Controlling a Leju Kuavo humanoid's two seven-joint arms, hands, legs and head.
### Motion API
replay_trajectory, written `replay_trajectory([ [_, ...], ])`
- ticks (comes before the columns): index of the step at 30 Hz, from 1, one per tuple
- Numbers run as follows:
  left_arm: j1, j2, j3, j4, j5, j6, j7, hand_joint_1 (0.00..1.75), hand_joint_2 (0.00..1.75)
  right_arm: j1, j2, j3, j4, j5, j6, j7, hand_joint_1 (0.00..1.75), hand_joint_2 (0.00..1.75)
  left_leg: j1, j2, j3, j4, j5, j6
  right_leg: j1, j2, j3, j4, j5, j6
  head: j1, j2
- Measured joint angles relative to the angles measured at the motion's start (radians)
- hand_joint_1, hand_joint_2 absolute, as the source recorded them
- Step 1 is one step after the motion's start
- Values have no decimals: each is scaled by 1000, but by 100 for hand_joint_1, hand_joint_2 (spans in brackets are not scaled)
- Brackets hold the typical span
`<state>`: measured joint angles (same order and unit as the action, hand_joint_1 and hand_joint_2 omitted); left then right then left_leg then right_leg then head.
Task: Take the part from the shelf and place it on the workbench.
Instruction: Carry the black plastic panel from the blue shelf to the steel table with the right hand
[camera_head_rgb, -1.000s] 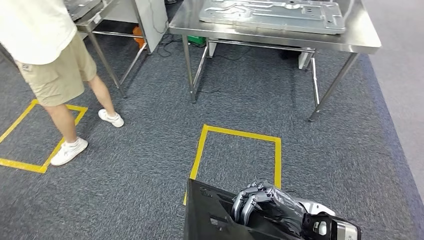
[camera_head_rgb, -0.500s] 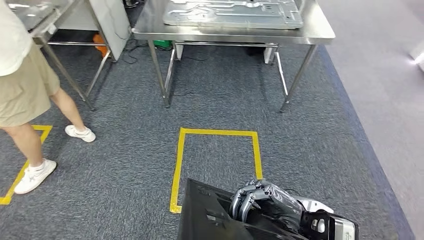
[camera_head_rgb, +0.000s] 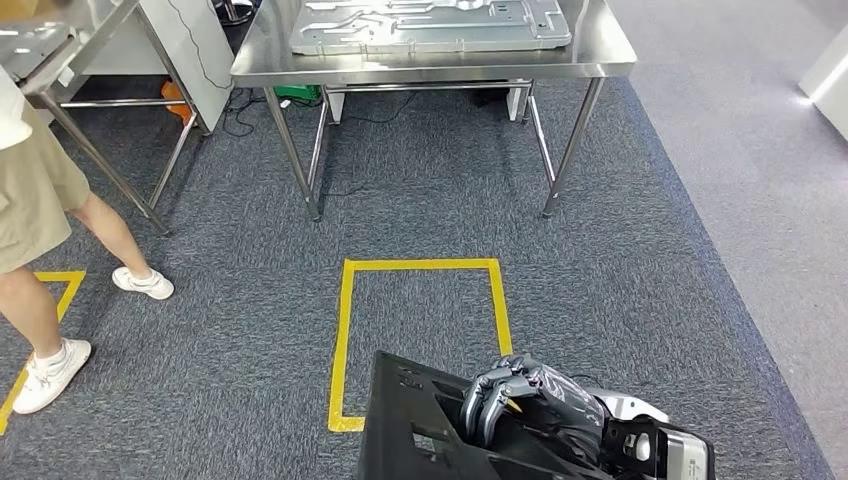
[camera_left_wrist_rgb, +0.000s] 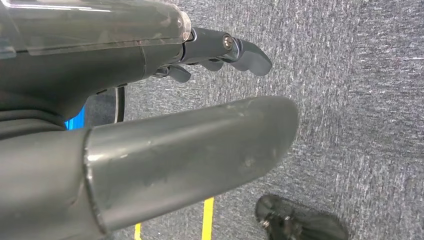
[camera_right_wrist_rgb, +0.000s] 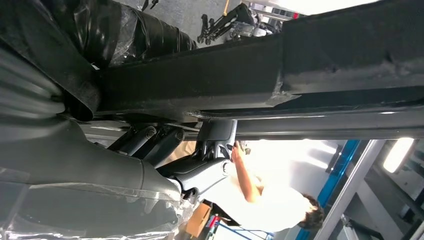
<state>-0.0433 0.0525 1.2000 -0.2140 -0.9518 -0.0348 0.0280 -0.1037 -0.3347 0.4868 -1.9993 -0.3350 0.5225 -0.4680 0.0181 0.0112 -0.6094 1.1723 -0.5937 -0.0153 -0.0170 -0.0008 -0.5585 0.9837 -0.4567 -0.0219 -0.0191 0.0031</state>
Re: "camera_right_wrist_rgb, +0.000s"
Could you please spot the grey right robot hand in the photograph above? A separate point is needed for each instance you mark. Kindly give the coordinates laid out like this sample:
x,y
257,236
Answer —
x,y
82,159

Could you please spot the brown cardboard box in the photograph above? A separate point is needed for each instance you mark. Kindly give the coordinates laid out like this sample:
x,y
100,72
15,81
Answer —
x,y
198,220

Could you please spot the person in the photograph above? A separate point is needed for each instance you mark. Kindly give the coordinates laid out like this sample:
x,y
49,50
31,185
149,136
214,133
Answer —
x,y
275,205

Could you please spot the blue metal beam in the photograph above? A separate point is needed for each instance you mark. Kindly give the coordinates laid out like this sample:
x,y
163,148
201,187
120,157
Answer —
x,y
338,169

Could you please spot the grey metal beam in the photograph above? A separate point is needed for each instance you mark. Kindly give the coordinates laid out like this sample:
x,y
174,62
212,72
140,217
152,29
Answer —
x,y
351,188

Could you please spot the bright light panel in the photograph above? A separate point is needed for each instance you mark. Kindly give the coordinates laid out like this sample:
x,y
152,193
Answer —
x,y
399,154

